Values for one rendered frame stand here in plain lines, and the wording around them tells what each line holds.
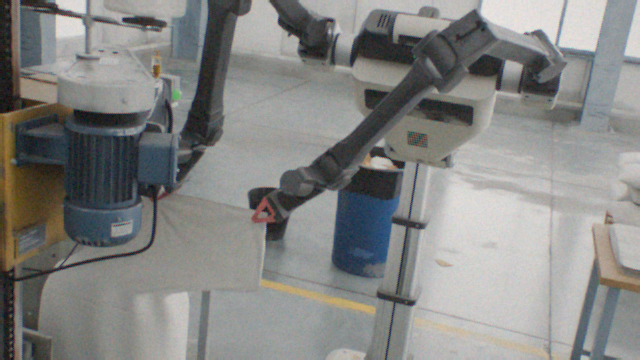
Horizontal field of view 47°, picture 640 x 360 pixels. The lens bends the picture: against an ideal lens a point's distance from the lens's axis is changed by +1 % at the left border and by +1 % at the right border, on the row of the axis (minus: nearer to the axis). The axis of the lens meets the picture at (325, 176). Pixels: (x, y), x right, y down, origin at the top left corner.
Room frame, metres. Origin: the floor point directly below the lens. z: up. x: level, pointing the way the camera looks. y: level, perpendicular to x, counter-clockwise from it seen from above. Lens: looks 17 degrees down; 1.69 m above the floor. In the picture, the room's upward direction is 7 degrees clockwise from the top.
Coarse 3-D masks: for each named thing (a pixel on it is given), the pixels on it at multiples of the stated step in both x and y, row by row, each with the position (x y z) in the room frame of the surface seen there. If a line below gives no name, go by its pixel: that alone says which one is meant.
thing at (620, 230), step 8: (616, 224) 2.80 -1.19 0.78; (616, 232) 2.70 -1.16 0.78; (624, 232) 2.71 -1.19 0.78; (632, 232) 2.72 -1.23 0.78; (624, 240) 2.61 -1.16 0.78; (632, 240) 2.62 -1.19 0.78; (624, 248) 2.52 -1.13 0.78; (632, 248) 2.53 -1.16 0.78; (624, 256) 2.44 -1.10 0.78; (632, 256) 2.45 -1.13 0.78; (624, 264) 2.36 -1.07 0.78; (632, 264) 2.37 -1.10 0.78
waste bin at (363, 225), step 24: (360, 168) 3.67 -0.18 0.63; (360, 192) 3.69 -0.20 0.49; (384, 192) 3.67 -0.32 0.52; (336, 216) 3.85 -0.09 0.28; (360, 216) 3.69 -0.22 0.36; (384, 216) 3.68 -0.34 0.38; (336, 240) 3.81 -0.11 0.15; (360, 240) 3.69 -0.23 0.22; (384, 240) 3.70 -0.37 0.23; (336, 264) 3.79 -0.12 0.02; (360, 264) 3.70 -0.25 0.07; (384, 264) 3.72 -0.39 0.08
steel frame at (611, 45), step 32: (192, 0) 10.19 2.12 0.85; (608, 0) 8.99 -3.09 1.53; (32, 32) 7.09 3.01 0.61; (192, 32) 10.18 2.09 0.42; (608, 32) 8.59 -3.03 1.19; (32, 64) 7.09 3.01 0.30; (192, 64) 9.91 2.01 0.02; (608, 64) 8.58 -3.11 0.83; (608, 96) 8.55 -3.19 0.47; (576, 128) 8.59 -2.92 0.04; (608, 128) 8.78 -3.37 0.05
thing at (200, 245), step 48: (144, 240) 1.71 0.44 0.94; (192, 240) 1.68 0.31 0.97; (240, 240) 1.64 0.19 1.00; (48, 288) 1.71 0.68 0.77; (96, 288) 1.68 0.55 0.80; (144, 288) 1.66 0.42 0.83; (192, 288) 1.66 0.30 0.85; (240, 288) 1.64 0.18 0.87; (96, 336) 1.65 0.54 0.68; (144, 336) 1.64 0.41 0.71
